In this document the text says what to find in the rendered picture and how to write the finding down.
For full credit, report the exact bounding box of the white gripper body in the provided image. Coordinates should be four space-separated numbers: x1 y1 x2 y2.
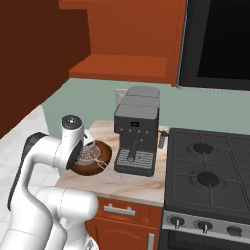
84 139 97 152

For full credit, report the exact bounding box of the metal mesh tea strainer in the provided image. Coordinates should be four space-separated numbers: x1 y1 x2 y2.
77 146 110 171

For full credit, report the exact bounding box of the brown bowl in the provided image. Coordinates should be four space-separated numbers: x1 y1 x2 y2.
70 140 113 177

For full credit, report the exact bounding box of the dark brown cabinet door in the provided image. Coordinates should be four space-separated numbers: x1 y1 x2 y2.
0 0 93 140

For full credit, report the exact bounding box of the dark grey coffee machine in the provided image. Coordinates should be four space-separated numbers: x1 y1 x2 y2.
113 85 170 178

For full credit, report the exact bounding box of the orange drawer front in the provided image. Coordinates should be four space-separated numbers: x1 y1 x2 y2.
95 196 164 227

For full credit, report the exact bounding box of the orange base cupboard door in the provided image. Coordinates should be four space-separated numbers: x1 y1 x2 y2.
85 216 161 250

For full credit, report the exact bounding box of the grey stove knob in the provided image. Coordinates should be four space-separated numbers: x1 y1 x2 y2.
226 225 244 237
196 219 214 234
169 215 186 230

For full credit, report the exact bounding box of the black gas stove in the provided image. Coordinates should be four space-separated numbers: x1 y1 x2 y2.
158 127 250 250

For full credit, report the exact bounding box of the black microwave oven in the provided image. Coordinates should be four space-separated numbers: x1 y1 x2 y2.
177 0 250 96

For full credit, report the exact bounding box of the white wall socket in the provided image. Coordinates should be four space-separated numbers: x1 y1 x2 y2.
114 88 130 109

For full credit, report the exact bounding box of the silver drawer handle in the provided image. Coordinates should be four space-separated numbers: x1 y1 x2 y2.
103 202 137 217

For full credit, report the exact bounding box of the orange wall cabinet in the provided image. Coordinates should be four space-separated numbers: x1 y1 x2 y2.
58 0 188 88

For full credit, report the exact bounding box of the silver cupboard door handle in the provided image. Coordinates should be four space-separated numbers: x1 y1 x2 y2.
147 232 156 250

